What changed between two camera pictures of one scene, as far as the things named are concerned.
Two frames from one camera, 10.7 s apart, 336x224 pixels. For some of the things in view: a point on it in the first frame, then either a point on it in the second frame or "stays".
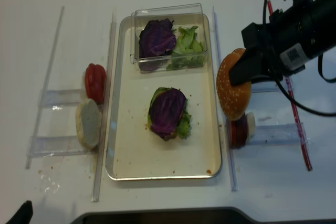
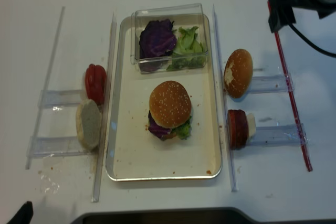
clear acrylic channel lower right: x=281 y=135 stays
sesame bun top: x=235 y=98 to x=170 y=104
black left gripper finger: x=23 y=215 stays
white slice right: x=251 y=125 stays
